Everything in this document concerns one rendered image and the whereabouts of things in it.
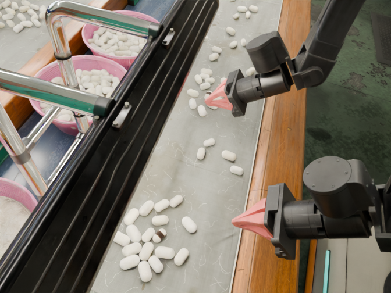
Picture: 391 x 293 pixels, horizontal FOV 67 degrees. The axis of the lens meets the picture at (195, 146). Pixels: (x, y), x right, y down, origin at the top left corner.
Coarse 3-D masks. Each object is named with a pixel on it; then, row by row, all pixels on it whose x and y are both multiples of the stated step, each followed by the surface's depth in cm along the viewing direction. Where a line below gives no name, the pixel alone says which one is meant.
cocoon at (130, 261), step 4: (128, 256) 55; (132, 256) 55; (136, 256) 55; (124, 260) 54; (128, 260) 54; (132, 260) 55; (136, 260) 55; (120, 264) 54; (124, 264) 54; (128, 264) 54; (132, 264) 54; (136, 264) 55; (124, 268) 54; (128, 268) 54
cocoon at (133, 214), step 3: (132, 210) 60; (135, 210) 61; (129, 213) 60; (132, 213) 60; (135, 213) 60; (138, 213) 61; (126, 216) 60; (129, 216) 60; (132, 216) 60; (135, 216) 60; (126, 219) 59; (129, 219) 59; (132, 219) 60; (135, 219) 60; (126, 222) 59; (129, 222) 59; (132, 222) 60
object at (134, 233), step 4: (132, 224) 59; (128, 228) 58; (132, 228) 58; (136, 228) 59; (128, 232) 58; (132, 232) 58; (136, 232) 58; (132, 236) 57; (136, 236) 57; (140, 236) 58; (132, 240) 58; (136, 240) 57
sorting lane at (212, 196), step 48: (240, 0) 125; (240, 48) 103; (192, 144) 75; (240, 144) 77; (144, 192) 66; (192, 192) 67; (240, 192) 68; (192, 240) 60; (96, 288) 53; (144, 288) 54; (192, 288) 55
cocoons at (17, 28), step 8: (8, 0) 102; (24, 0) 103; (0, 8) 100; (8, 8) 99; (16, 8) 101; (24, 8) 101; (32, 8) 102; (40, 8) 101; (0, 16) 98; (8, 16) 97; (32, 16) 98; (40, 16) 99; (0, 24) 94; (8, 24) 95; (24, 24) 95; (32, 24) 96; (40, 24) 97; (16, 32) 94
